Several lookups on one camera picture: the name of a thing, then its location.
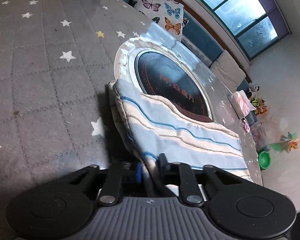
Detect orange plush toys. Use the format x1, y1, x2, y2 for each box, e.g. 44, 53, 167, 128
250, 98, 268, 115

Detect beige cushion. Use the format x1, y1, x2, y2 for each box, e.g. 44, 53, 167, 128
210, 50, 246, 93

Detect clear plastic storage box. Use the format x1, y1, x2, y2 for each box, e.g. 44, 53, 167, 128
250, 121, 267, 152

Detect green plastic bowl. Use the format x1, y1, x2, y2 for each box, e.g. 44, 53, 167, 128
258, 151, 271, 170

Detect colourful paper pinwheel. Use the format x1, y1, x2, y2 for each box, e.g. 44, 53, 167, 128
269, 132, 299, 152

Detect blue sofa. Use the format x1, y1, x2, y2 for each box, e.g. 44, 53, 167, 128
123, 0, 251, 96

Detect green framed window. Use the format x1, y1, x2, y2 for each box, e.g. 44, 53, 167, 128
197, 0, 289, 60

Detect pink scrunchie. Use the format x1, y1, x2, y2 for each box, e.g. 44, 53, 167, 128
242, 119, 250, 133

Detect butterfly print pillow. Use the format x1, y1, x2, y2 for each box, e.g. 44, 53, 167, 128
132, 0, 187, 41

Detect blue striped knit sweater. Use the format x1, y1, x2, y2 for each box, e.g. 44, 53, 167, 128
108, 79, 251, 196

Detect round black induction cooker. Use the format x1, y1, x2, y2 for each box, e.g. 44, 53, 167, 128
134, 50, 213, 119

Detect panda plush toy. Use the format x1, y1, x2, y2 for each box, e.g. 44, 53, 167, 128
248, 83, 260, 97

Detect pink tissue pack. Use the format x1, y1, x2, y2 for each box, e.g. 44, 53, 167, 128
228, 90, 256, 119

